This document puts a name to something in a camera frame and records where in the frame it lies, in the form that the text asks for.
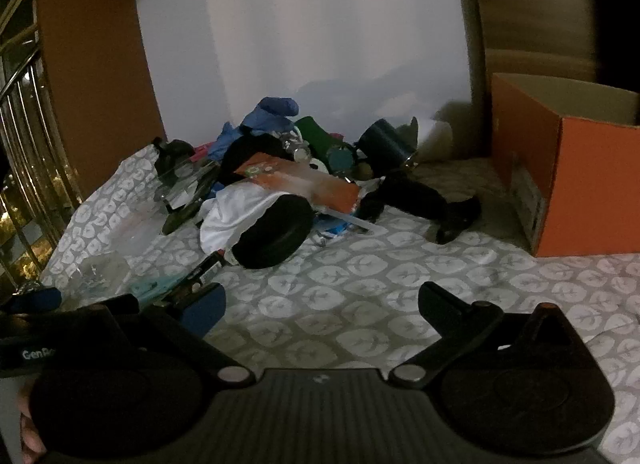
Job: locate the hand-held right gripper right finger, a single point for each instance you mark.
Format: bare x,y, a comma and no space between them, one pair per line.
435,304

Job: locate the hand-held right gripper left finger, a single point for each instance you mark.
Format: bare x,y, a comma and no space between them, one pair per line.
202,311

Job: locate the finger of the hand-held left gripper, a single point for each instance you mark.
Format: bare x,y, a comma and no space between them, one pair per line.
119,301
37,299

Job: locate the black round zip case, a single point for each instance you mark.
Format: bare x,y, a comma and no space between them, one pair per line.
270,239

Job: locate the white cloth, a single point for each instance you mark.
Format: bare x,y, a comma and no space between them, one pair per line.
230,214

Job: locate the orange cardboard box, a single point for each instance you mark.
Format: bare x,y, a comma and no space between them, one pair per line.
585,183

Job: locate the leaf-patterned grey desktop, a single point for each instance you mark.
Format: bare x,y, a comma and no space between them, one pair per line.
350,294

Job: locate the person's left hand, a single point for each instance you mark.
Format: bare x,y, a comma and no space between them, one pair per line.
27,414

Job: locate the light teal packet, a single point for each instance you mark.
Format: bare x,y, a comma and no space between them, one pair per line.
150,289

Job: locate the clear plastic bag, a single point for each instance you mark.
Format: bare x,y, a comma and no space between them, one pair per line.
120,229

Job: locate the black cloth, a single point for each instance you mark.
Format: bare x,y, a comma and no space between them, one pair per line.
420,199
255,151

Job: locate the clear plastic packaging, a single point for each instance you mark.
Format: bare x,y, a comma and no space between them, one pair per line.
185,183

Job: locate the brass railing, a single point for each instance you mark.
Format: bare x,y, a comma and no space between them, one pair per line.
30,143

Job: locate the orange snack packet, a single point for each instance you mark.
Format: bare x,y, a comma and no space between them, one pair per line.
305,183

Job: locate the teal round lid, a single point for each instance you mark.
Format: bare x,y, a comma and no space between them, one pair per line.
341,158

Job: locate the silver foil wrapper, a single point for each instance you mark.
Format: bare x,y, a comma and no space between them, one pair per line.
295,148

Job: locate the blue glove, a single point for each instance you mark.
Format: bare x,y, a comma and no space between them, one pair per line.
272,111

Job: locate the brown wooden wall panel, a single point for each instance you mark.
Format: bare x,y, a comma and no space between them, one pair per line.
540,8

